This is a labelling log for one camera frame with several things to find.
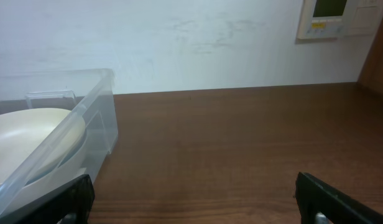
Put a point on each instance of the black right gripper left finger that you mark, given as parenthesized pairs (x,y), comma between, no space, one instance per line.
(70,203)

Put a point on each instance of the wall control panel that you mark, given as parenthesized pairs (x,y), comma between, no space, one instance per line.
(332,19)

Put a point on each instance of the cream large bowl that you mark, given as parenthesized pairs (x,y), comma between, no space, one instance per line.
(66,171)

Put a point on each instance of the clear plastic storage container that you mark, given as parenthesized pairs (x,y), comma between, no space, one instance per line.
(85,93)

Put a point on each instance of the beige large bowl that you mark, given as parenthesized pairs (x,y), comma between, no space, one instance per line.
(21,132)

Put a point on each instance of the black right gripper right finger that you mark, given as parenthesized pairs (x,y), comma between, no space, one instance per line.
(319,202)

